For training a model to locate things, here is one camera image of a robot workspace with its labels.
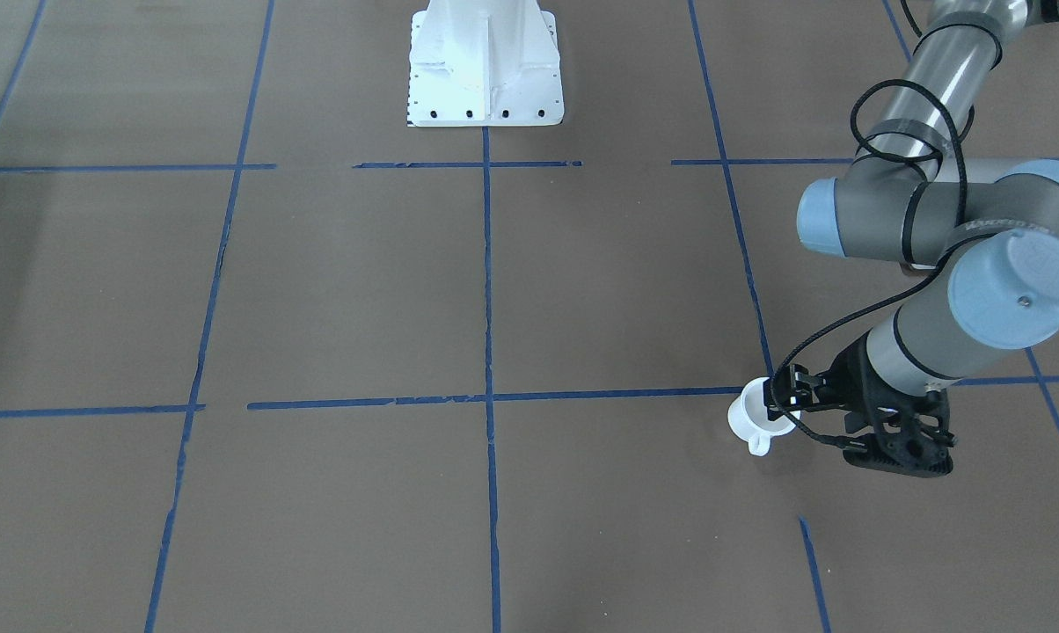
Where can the brown paper table cover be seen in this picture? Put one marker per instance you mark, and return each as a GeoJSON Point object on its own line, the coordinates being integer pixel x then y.
{"type": "Point", "coordinates": [272, 360]}

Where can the white plastic cup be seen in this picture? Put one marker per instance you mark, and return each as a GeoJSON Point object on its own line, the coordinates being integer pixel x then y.
{"type": "Point", "coordinates": [749, 419]}

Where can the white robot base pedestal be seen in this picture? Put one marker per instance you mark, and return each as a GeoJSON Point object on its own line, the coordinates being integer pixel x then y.
{"type": "Point", "coordinates": [484, 63]}

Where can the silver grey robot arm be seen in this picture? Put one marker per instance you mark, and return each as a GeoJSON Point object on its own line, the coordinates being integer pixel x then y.
{"type": "Point", "coordinates": [990, 253]}

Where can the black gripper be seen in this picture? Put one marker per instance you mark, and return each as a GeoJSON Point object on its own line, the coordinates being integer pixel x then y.
{"type": "Point", "coordinates": [843, 379]}

